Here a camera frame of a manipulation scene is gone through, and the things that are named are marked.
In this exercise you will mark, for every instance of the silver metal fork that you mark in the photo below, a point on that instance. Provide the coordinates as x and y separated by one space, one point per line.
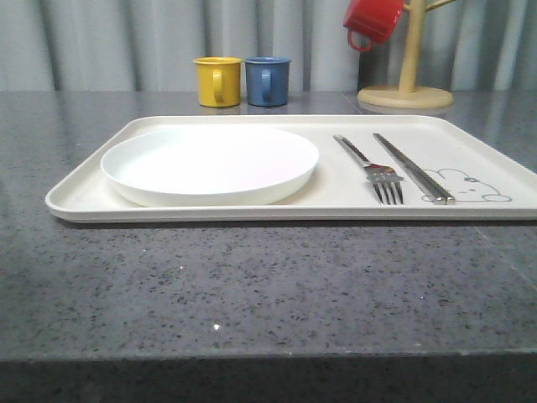
384 179

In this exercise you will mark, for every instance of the silver chopstick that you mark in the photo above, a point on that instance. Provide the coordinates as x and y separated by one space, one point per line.
415 168
403 163

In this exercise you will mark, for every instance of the red enamel mug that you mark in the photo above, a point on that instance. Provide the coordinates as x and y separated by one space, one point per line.
374 20

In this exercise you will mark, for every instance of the white round plate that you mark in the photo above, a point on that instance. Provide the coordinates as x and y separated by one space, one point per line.
220 166

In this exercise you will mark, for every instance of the cream rabbit serving tray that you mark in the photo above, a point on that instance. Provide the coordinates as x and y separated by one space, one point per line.
486 184

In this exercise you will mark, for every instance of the yellow enamel mug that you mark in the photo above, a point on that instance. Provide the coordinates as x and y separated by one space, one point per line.
219 81

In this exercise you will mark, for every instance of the wooden mug tree stand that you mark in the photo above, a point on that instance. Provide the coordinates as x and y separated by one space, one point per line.
407 94

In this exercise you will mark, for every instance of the grey pleated curtain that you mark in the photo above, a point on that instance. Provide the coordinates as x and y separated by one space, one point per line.
151 45

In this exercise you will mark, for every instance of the blue enamel mug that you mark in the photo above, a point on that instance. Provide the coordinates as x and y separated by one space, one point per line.
267 80

